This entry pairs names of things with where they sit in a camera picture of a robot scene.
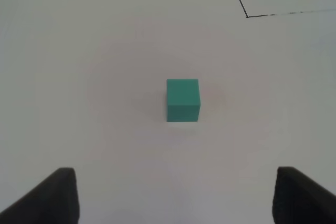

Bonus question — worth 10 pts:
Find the green cube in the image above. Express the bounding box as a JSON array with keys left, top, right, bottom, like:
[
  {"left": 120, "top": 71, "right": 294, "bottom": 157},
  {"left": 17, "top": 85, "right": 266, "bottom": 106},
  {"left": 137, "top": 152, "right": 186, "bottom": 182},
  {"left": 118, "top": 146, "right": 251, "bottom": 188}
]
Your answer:
[{"left": 166, "top": 79, "right": 201, "bottom": 122}]

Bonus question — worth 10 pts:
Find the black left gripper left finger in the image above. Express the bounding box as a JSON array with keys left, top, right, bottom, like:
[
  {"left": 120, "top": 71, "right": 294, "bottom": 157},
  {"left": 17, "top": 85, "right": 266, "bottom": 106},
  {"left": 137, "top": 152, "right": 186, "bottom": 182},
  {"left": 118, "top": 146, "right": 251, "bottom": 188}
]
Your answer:
[{"left": 1, "top": 167, "right": 79, "bottom": 223}]

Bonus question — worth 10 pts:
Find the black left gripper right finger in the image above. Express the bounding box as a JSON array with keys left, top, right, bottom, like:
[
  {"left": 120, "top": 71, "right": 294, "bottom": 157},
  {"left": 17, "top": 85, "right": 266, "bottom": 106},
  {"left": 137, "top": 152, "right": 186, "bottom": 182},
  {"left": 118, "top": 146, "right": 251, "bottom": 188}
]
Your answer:
[{"left": 272, "top": 167, "right": 335, "bottom": 224}]

